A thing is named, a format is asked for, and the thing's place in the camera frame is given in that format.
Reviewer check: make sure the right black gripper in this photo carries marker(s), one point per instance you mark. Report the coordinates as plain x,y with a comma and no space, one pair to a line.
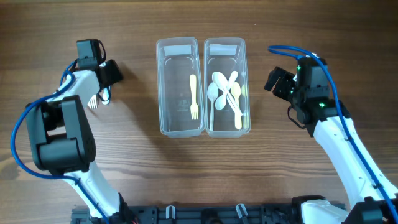
286,77

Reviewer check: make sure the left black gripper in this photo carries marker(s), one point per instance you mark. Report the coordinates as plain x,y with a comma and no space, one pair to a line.
117,73

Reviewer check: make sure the pale blue plastic fork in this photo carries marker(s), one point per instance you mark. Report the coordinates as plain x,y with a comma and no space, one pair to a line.
106,96

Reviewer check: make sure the white plastic fork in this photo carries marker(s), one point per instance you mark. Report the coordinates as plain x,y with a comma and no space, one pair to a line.
93,102

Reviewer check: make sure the cream plastic spoon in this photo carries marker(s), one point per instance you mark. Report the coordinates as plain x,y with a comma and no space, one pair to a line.
236,92

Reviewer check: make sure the white plastic spoon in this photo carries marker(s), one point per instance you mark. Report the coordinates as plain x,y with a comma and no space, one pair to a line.
221,101
239,102
222,83
212,94

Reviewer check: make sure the clear plastic container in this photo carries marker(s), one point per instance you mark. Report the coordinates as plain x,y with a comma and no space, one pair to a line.
177,58
225,54

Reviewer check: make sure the cream plastic fork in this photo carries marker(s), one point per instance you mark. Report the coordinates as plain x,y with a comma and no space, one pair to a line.
193,88

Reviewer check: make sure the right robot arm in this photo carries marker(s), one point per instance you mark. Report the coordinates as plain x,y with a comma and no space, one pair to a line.
372,198

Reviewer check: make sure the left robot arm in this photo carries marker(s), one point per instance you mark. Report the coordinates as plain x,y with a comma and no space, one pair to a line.
61,140

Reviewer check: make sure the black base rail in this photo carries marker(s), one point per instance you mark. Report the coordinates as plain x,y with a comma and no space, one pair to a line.
265,213

